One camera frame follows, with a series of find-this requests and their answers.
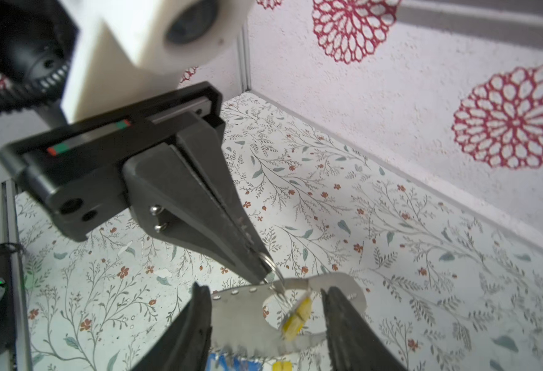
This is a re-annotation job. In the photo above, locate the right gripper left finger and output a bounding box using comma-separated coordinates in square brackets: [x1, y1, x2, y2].
[134, 283, 212, 371]

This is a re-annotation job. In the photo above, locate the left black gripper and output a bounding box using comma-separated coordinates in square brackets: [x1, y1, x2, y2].
[0, 82, 271, 284]

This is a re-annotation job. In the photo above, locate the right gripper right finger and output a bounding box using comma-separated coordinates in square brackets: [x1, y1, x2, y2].
[321, 287, 406, 371]

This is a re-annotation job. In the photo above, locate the blue key tag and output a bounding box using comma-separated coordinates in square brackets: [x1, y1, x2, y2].
[205, 353, 263, 371]

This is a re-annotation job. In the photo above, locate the small metal split ring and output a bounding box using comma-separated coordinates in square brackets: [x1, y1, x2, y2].
[257, 249, 288, 298]

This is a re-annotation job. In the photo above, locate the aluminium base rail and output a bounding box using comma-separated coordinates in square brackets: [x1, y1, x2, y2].
[0, 180, 33, 370]

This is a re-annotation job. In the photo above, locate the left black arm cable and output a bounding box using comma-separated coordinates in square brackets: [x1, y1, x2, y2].
[0, 0, 80, 128]

